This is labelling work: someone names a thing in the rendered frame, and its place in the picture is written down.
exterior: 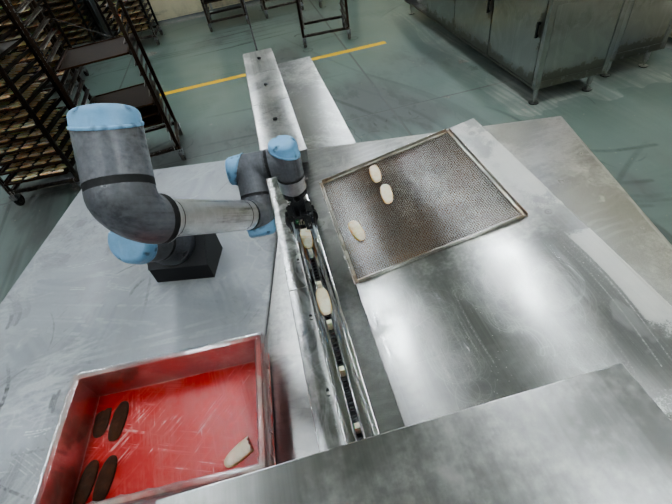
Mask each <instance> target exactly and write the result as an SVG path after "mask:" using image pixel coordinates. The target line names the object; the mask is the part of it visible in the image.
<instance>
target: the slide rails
mask: <svg viewBox="0 0 672 504"><path fill-rule="evenodd" d="M299 247H300V251H301V255H302V259H303V263H304V267H305V271H306V276H307V280H308V284H309V288H310V292H311V296H312V301H313V305H314V309H315V313H316V317H317V321H318V325H319V330H320V334H321V338H322V342H323V346H324V350H325V354H326V359H327V363H328V367H329V371H330V375H331V379H332V383H333V388H334V392H335V396H336V400H337V404H338V408H339V413H340V417H341V421H342V425H343V429H344V433H345V437H346V442H347V444H348V443H351V442H355V441H357V440H356V436H355V432H354V428H353V425H352V421H351V417H350V413H349V409H348V405H347V401H346V398H345V394H344V390H343V386H342V382H341V378H340V374H339V371H338V367H337V363H336V359H335V355H334V351H333V347H332V344H331V340H330V336H329V332H328V328H327V324H326V320H325V316H324V315H323V314H322V313H321V312H320V310H319V307H318V304H317V300H316V291H317V286H316V282H315V278H314V274H313V270H312V266H311V262H310V259H309V255H308V251H307V248H305V247H304V246H303V244H302V243H300V242H299ZM312 249H313V253H314V256H315V260H316V264H317V267H318V271H319V275H320V278H321V282H322V286H323V288H325V289H326V290H327V292H328V294H329V297H330V300H331V304H332V311H331V313H330V315H331V318H332V322H333V326H334V329H335V333H336V337H337V340H338V344H339V348H340V351H341V355H342V359H343V362H344V366H345V370H346V373H347V377H348V381H349V384H350V388H351V392H352V395H353V399H354V403H355V406H356V410H357V414H358V417H359V421H360V425H361V428H362V432H363V436H364V439H365V438H368V437H371V436H374V434H373V431H372V427H371V424H370V420H369V417H368V413H367V410H366V407H365V403H364V400H363V396H362V393H361V389H360V386H359V383H358V379H357V376H356V372H355V369H354V365H353V362H352V359H351V355H350V352H349V348H348V345H347V341H346V338H345V335H344V331H343V328H342V324H341V321H340V317H339V314H338V311H337V307H336V304H335V300H334V297H333V293H332V290H331V287H330V283H329V280H328V276H327V273H326V269H325V266H324V263H323V259H322V256H321V252H320V249H319V245H318V242H317V239H316V238H315V239H314V240H313V246H312Z"/></svg>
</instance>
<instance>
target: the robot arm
mask: <svg viewBox="0 0 672 504"><path fill-rule="evenodd" d="M66 118H67V124H68V126H67V130H69V134H70V138H71V143H72V148H73V152H74V157H75V161H76V166H77V171H78V175H79V180H80V184H81V189H82V196H83V200H84V203H85V205H86V207H87V209H88V210H89V212H90V213H91V214H92V216H93V217H94V218H95V219H96V220H97V221H98V222H99V223H100V224H101V225H103V226H104V227H105V228H107V229H108V230H110V232H109V233H108V245H109V248H110V250H111V252H112V253H113V255H114V256H115V257H116V258H118V259H119V260H121V261H122V262H125V263H128V264H146V263H150V262H157V263H159V264H162V265H167V266H172V265H178V264H181V263H183V262H184V261H186V260H187V259H188V258H189V257H190V256H191V254H192V252H193V250H194V246H195V238H194V235H202V234H212V233H223V232H233V231H244V230H247V232H248V235H249V237H251V238H255V237H261V236H266V235H270V234H273V233H275V231H276V226H275V217H274V215H273V210H272V205H271V200H270V195H269V190H268V185H267V180H266V179H269V178H273V177H277V181H278V184H279V188H280V191H281V193H282V195H283V198H284V199H286V200H287V201H291V202H290V203H288V204H287V206H286V210H287V212H285V222H286V225H287V226H288V227H289V229H290V230H291V233H292V235H293V236H294V238H295V239H296V242H297V243H298V242H300V243H302V242H301V236H300V231H299V229H300V228H301V229H304V228H306V227H307V230H309V229H310V231H311V235H312V237H313V240H314V239H315V238H316V237H317V227H318V226H317V219H318V214H317V211H316V209H315V208H314V205H311V201H308V200H307V199H303V198H304V197H305V196H306V195H307V192H308V191H307V184H306V179H308V178H307V176H305V175H304V170H303V166H302V161H301V157H300V155H301V154H300V151H299V149H298V145H297V142H296V140H295V139H294V138H293V137H292V136H289V135H279V136H277V137H276V138H272V139H271V140H270V141H269V142H268V148H266V149H264V150H259V151H254V152H249V153H241V154H238V155H234V156H231V157H228V158H227V159H226V161H225V169H226V174H227V177H228V180H229V182H230V183H231V184H232V185H237V186H238V188H239V193H240V197H241V200H206V199H174V198H172V197H171V196H170V195H167V194H162V193H158V190H157V188H156V182H155V177H154V172H153V168H152V163H151V158H150V153H149V148H148V144H147V139H146V134H145V129H144V121H142V117H141V113H140V112H139V110H138V109H136V108H135V107H132V106H130V105H125V104H118V103H94V104H86V105H81V106H77V107H75V108H72V109H71V110H69V111H68V113H67V116H66Z"/></svg>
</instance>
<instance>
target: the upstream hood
mask: <svg viewBox="0 0 672 504"><path fill-rule="evenodd" d="M243 59H244V64H245V70H246V75H247V80H248V86H249V91H250V97H251V102H252V107H253V113H254V118H255V124H256V129H257V134H258V140H259V145H260V150H264V149H266V148H268V142H269V141H270V140H271V139H272V138H276V137H277V136H279V135H289V136H292V137H293V138H294V139H295V140H296V142H297V145H298V149H299V151H300V154H301V155H300V157H301V161H302V163H304V162H309V160H308V155H307V153H308V152H307V148H306V145H305V142H304V140H303V137H302V134H301V131H300V128H299V125H298V122H297V120H296V117H295V114H294V111H293V108H292V105H291V102H290V99H289V97H288V94H287V91H286V88H285V85H284V82H283V79H282V77H281V74H280V71H279V68H278V65H277V62H276V59H275V57H274V54H273V51H272V48H267V49H263V50H259V51H254V52H250V53H246V54H243Z"/></svg>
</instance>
